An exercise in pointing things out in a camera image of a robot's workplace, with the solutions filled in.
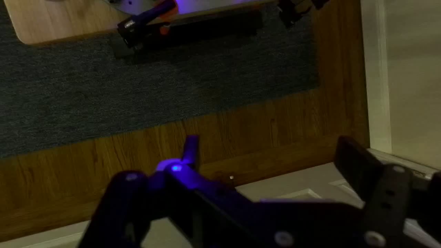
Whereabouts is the black orange bar clamp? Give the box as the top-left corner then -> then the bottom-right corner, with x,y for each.
115,0 -> 181,49

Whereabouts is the light wooden table board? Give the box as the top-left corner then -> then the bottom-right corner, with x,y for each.
3,0 -> 279,47

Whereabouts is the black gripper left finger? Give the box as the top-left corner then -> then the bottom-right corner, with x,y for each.
76,133 -> 261,248

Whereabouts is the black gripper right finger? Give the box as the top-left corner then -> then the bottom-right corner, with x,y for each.
334,135 -> 441,248

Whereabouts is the white panel door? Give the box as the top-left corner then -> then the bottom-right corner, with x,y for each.
0,147 -> 441,248

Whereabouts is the gray woven rug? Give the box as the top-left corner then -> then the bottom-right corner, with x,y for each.
0,0 -> 322,160

